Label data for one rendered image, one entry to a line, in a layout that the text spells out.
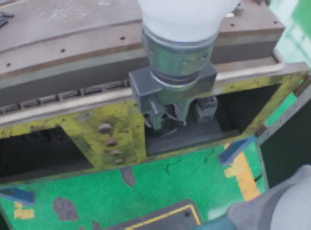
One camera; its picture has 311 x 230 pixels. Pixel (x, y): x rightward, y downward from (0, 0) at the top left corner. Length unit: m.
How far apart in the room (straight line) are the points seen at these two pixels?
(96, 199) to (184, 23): 1.66
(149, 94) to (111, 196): 1.50
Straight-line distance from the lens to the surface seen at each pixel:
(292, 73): 0.82
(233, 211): 0.34
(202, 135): 1.08
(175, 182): 1.76
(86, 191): 1.81
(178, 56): 0.24
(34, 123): 0.65
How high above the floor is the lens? 1.71
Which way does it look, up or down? 61 degrees down
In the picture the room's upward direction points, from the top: 2 degrees counter-clockwise
